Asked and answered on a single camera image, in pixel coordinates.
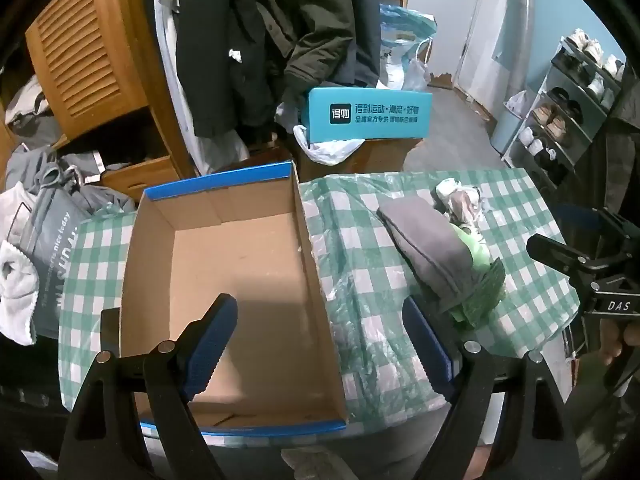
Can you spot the blue translucent plastic bag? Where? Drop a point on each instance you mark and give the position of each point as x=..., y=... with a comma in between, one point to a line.
x=400, y=35

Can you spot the grey clothes pile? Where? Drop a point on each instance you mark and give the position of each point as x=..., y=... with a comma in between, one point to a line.
x=30, y=110

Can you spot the white towel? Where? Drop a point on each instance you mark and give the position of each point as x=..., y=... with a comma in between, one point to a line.
x=15, y=285

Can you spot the green cloth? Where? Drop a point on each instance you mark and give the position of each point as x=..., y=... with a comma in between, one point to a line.
x=482, y=285

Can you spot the black hanging jacket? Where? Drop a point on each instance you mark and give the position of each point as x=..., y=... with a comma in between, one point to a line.
x=215, y=35

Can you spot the wooden louvered cabinet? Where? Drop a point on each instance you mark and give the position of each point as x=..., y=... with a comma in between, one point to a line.
x=85, y=50

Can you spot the green checkered tablecloth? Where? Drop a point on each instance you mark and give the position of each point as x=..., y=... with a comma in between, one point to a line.
x=360, y=270

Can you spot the grey printed tote bag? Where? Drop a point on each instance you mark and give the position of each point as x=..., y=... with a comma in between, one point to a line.
x=55, y=260

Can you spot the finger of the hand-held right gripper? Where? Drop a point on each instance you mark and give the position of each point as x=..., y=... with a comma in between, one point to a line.
x=575, y=215
x=552, y=254

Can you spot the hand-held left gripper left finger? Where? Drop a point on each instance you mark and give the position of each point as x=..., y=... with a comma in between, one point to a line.
x=215, y=342

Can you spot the group of shoes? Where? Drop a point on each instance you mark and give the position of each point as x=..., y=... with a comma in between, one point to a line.
x=555, y=122

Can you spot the person's right hand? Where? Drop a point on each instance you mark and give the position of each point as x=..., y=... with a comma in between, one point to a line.
x=612, y=342

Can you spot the white door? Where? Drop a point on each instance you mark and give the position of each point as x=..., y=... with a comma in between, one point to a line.
x=495, y=25

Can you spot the light blue bin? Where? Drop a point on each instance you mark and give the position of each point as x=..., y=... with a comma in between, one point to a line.
x=505, y=132

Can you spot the grey cloth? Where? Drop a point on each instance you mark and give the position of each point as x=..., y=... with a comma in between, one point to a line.
x=430, y=250

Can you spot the white bag on bin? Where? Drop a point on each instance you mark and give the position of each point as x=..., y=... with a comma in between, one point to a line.
x=517, y=102

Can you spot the small white plastic bag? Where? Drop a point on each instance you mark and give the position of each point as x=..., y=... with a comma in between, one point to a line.
x=415, y=77

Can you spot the grey shoe rack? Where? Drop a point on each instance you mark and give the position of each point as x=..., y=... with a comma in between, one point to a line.
x=560, y=125

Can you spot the olive hanging jacket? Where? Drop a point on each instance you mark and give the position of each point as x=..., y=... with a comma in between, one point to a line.
x=320, y=20

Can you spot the blue-rimmed cardboard shoe box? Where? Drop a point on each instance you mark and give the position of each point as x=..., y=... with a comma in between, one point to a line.
x=240, y=270

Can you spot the teal printed box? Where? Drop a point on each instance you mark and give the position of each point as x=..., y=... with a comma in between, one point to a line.
x=370, y=115

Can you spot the white patterned cloth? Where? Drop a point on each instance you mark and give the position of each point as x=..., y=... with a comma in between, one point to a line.
x=460, y=200

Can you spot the white hanging garment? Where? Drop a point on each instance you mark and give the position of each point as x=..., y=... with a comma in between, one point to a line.
x=167, y=35

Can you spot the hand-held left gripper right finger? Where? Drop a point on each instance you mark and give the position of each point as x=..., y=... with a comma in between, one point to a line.
x=425, y=347

